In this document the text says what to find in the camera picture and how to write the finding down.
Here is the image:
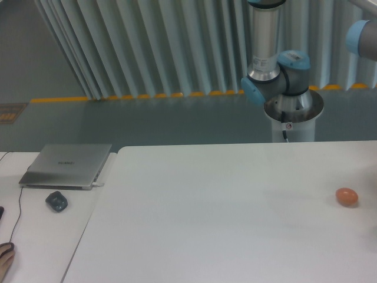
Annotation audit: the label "person's hand on mouse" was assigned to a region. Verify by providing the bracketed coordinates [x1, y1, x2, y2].
[0, 250, 15, 281]

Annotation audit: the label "black computer mouse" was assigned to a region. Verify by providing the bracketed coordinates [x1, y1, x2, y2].
[0, 242, 14, 254]

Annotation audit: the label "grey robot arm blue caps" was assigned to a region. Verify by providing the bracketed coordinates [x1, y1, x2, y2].
[241, 1, 376, 104]

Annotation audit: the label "silver closed laptop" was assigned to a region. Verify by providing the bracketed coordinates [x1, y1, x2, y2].
[19, 144, 111, 190]

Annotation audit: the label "brown egg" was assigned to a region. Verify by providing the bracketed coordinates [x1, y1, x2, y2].
[335, 187, 359, 206]

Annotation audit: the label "black mouse cable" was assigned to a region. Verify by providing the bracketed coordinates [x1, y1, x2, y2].
[0, 151, 24, 244]

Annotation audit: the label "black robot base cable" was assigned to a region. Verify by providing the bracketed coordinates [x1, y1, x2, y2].
[280, 110, 290, 143]

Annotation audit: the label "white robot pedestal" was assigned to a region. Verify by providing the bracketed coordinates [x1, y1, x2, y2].
[264, 89, 324, 143]

